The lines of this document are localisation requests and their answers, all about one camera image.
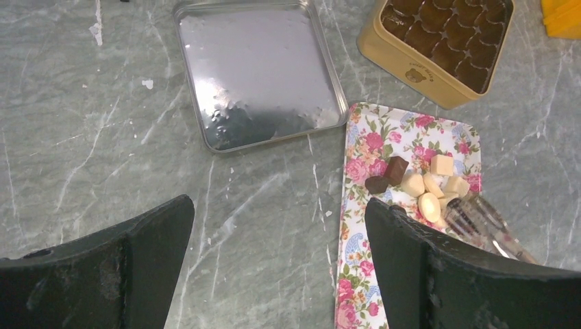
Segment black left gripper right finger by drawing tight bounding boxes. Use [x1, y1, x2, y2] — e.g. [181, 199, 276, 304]
[364, 198, 580, 328]

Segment dark heart chocolate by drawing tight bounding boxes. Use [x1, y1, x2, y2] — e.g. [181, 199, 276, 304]
[364, 175, 389, 195]

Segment orange parts bin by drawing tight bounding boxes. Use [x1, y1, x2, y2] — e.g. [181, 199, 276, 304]
[541, 0, 580, 40]

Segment silver tin lid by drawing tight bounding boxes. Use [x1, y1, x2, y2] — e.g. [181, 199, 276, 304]
[173, 1, 349, 153]

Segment metal tongs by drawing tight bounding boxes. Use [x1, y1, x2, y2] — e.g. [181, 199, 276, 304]
[443, 193, 538, 265]

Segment gold chocolate tin box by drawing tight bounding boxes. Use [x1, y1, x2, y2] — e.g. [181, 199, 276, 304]
[357, 0, 514, 110]

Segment floral rectangular tray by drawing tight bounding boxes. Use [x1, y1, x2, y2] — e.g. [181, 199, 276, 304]
[334, 101, 483, 329]

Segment white cube chocolate right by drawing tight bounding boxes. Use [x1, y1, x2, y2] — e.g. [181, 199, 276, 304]
[443, 176, 470, 197]

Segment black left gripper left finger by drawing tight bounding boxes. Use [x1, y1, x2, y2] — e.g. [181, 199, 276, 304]
[1, 195, 195, 328]

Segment white round chocolate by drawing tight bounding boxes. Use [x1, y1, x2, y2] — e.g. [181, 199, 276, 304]
[400, 173, 425, 198]

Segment dark rectangular chocolate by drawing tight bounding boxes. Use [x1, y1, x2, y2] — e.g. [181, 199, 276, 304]
[383, 156, 409, 186]

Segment white oval chocolate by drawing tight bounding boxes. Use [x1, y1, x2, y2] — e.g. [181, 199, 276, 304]
[418, 193, 441, 223]

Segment white square chocolate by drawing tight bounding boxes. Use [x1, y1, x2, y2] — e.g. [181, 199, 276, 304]
[430, 154, 454, 176]

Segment white tilted chocolate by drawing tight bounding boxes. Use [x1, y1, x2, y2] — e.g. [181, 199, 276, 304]
[423, 173, 445, 199]

